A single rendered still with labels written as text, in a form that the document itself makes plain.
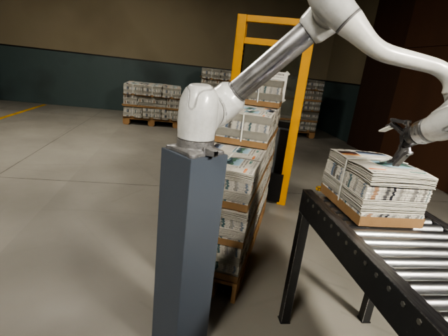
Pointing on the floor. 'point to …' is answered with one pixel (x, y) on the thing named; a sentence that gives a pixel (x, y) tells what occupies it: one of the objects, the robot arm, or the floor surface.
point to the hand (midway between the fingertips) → (383, 145)
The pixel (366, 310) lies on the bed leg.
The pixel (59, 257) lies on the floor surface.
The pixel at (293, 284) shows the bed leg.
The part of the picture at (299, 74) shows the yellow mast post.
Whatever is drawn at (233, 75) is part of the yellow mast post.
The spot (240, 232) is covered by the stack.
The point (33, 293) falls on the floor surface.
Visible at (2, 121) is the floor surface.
